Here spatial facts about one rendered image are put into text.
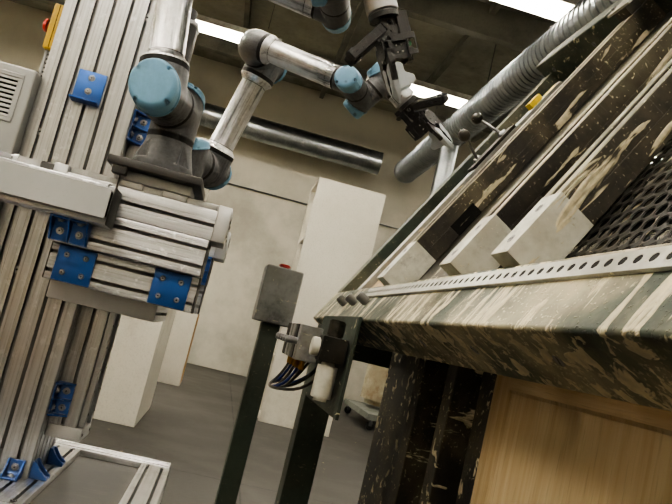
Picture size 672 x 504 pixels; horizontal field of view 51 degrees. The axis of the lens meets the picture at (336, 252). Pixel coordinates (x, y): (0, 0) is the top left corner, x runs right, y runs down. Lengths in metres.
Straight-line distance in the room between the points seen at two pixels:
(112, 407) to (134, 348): 0.35
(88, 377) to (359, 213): 4.21
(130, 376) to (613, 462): 3.52
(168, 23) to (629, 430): 1.28
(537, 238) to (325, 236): 4.87
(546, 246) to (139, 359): 3.47
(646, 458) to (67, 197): 1.23
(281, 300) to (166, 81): 0.86
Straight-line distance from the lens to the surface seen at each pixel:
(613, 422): 1.10
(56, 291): 1.90
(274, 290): 2.24
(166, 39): 1.74
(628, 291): 0.71
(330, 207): 5.92
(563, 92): 1.99
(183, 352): 6.98
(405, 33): 1.70
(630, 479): 1.05
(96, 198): 1.65
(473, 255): 1.28
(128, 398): 4.34
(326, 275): 5.85
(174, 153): 1.78
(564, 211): 1.09
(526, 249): 1.05
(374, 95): 2.29
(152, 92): 1.68
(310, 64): 2.24
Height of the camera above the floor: 0.73
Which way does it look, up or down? 7 degrees up
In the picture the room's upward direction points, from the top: 14 degrees clockwise
